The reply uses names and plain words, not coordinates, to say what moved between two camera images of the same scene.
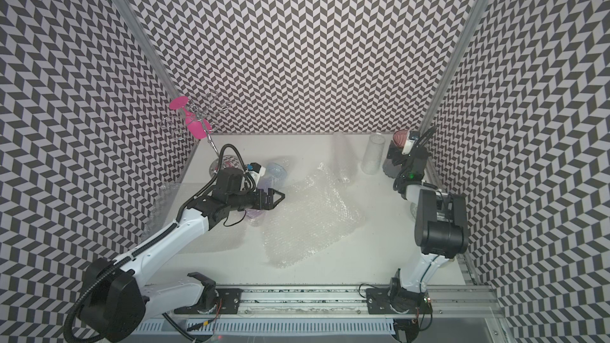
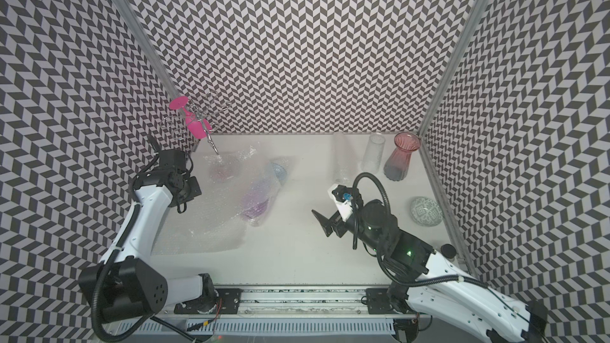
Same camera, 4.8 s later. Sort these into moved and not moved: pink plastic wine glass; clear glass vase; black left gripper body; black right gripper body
Moved: black right gripper body; black left gripper body
Not moved: clear glass vase; pink plastic wine glass
